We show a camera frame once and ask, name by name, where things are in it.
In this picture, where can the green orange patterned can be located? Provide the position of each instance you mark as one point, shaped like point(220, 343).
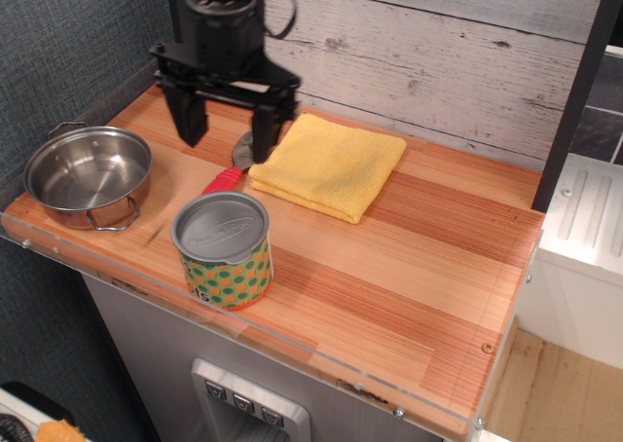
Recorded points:
point(223, 242)

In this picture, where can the white toy sink unit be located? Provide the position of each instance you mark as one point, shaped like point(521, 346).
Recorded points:
point(572, 296)

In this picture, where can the orange black object corner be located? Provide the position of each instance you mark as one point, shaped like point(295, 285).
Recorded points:
point(29, 415)

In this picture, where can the red handled metal spoon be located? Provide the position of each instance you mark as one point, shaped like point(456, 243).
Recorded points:
point(242, 160)

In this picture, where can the dark shelf post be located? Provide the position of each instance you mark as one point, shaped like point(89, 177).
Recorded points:
point(177, 14)
point(587, 70)

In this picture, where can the dark right shelf post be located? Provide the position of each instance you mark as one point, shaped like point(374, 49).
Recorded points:
point(587, 70)

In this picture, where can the clear acrylic table edge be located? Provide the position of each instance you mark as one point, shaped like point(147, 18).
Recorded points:
point(135, 280)

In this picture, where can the yellow folded cloth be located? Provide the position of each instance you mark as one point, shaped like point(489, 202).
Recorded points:
point(329, 168)

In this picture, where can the dark left shelf post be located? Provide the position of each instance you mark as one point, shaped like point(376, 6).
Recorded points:
point(177, 14)

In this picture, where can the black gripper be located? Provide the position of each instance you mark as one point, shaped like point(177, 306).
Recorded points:
point(223, 57)

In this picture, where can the stainless steel pot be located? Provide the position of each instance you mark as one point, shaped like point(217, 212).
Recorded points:
point(90, 177)

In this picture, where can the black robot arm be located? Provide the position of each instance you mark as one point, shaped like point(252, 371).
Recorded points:
point(221, 57)

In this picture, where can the silver dispenser panel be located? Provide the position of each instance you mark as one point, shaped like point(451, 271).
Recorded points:
point(236, 409)

